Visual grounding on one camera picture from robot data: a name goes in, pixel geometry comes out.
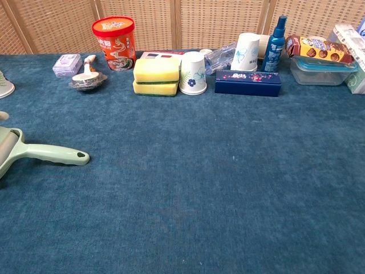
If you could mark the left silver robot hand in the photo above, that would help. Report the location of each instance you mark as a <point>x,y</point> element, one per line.
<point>3,115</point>

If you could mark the green lint roller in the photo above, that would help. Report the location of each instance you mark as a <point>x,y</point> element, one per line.
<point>51,152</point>

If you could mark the paper cup green leaf print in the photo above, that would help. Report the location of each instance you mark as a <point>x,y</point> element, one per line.
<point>5,87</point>

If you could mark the purple clear soap box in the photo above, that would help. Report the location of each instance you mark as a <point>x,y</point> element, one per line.
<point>67,65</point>

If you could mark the red instant noodle cup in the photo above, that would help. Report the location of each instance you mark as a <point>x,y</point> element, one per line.
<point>114,34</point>

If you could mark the yellow green sponge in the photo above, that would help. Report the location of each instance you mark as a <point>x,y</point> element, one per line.
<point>155,70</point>
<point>155,88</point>

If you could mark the white box red blue print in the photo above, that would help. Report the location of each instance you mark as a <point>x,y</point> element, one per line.
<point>159,54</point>

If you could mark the blue carpet table cover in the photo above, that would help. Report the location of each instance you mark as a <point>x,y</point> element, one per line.
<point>182,182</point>

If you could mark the paper cup blue flower print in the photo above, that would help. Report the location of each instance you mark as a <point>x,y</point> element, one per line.
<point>193,75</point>

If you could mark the woven wooden folding screen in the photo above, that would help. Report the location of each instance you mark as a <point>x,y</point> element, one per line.
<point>199,23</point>

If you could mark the clear plastic water bottle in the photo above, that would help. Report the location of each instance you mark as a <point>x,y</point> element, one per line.
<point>219,58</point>

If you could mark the dark blue long box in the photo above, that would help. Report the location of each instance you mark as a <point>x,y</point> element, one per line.
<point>247,83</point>

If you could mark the paper cup blue bow print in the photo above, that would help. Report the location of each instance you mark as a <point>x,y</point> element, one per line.
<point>245,51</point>

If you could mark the blue spray bottle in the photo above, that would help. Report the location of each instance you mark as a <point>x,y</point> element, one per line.
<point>274,48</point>

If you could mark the clear container blue rim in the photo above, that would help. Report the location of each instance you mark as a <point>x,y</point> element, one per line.
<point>319,74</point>

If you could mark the brown cookie box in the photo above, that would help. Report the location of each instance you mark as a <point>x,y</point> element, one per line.
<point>319,50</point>

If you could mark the tall white box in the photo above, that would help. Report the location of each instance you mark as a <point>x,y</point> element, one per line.
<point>346,40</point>

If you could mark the green tissue box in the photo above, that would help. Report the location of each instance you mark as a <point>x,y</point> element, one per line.
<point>357,82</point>

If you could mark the light blue tissue package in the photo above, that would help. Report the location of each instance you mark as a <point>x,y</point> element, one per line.
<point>361,28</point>

